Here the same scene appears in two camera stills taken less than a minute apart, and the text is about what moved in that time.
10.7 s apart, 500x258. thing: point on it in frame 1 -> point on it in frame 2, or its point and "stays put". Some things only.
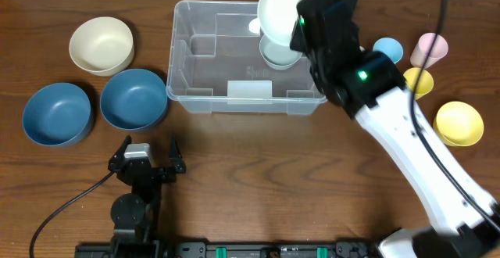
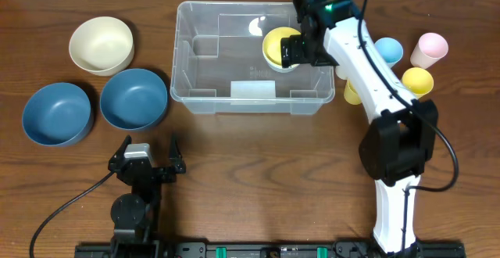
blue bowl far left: (58, 114) stays put
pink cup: (422, 48) stays put
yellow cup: (425, 83) stays put
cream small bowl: (277, 10) -> (276, 67)
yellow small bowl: (458, 123) -> (272, 42)
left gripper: (157, 172) stays put
